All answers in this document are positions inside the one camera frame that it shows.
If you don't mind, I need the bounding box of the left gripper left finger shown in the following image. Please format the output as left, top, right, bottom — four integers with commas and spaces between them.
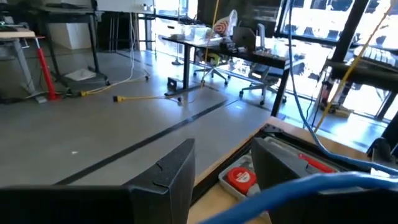
0, 138, 197, 224

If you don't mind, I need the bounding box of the black side desk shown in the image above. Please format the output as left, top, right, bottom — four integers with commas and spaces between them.
323, 0, 398, 94

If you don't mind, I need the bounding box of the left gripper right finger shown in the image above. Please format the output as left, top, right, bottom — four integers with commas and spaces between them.
250, 136, 398, 224

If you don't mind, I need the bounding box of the white bag red target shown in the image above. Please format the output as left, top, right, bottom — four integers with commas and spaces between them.
212, 9, 239, 37

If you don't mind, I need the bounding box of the red-handled screwdriver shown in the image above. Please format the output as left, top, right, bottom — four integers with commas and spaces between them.
297, 152, 337, 174

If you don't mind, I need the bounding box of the red pole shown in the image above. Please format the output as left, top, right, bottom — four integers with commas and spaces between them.
34, 36, 60, 101

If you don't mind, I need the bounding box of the grey office chair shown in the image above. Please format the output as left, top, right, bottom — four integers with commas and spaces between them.
238, 62, 288, 106

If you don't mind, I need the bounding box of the grey laptop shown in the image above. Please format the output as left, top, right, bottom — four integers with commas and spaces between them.
231, 26, 257, 52

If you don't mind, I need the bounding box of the light wooden desk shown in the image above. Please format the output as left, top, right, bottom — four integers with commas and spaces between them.
0, 27, 48, 104

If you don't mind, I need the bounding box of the blue ethernet cord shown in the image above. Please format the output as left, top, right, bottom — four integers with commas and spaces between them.
198, 0, 398, 224

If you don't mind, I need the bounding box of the yellow cable on floor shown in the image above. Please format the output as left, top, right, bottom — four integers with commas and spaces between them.
79, 74, 149, 97

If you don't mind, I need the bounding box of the red tape measure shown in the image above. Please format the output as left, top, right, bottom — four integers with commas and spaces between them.
224, 166, 258, 195

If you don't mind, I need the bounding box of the black cart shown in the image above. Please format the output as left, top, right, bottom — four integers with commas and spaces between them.
36, 2, 111, 91

